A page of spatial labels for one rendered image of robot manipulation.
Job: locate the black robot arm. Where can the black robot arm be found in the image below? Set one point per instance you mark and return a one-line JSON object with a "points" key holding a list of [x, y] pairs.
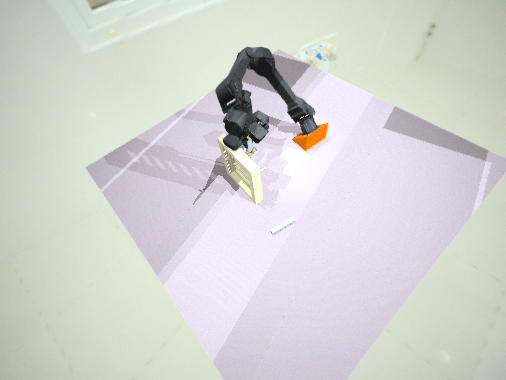
{"points": [[261, 60]]}

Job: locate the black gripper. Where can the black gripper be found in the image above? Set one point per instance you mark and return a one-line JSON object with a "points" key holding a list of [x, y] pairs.
{"points": [[235, 142]]}

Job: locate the beige slatted door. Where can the beige slatted door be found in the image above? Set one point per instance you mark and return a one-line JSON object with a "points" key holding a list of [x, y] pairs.
{"points": [[242, 169]]}

